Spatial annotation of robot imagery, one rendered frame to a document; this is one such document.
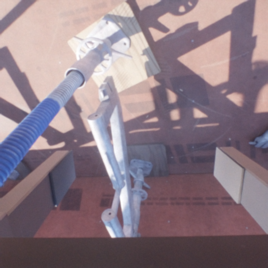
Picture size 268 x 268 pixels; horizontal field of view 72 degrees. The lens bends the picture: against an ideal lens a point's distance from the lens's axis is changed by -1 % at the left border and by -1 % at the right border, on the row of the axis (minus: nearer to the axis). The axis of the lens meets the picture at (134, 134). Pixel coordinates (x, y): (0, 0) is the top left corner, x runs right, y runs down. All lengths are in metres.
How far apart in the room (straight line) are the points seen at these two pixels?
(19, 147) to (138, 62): 0.67
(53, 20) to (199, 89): 0.71
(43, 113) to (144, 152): 0.88
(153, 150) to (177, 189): 0.31
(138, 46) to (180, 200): 0.89
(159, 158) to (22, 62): 0.92
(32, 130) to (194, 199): 1.06
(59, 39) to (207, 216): 1.17
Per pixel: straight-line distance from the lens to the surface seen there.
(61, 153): 0.16
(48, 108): 0.39
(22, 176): 1.81
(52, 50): 1.01
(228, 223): 1.20
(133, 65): 0.89
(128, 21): 0.85
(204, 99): 1.00
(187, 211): 1.21
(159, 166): 1.27
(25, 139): 0.33
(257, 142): 1.20
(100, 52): 0.68
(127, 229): 0.95
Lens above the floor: 0.85
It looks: 50 degrees down
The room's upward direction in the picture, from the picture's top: 169 degrees counter-clockwise
